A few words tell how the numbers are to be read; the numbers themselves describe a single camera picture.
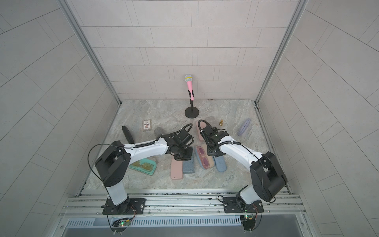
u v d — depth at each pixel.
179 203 0.73
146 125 1.00
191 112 1.11
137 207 0.71
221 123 1.02
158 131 0.96
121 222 0.65
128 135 0.92
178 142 0.67
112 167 0.45
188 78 0.95
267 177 0.42
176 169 0.80
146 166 0.85
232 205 0.71
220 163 0.83
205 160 0.85
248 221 0.67
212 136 0.62
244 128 0.96
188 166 0.81
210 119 1.05
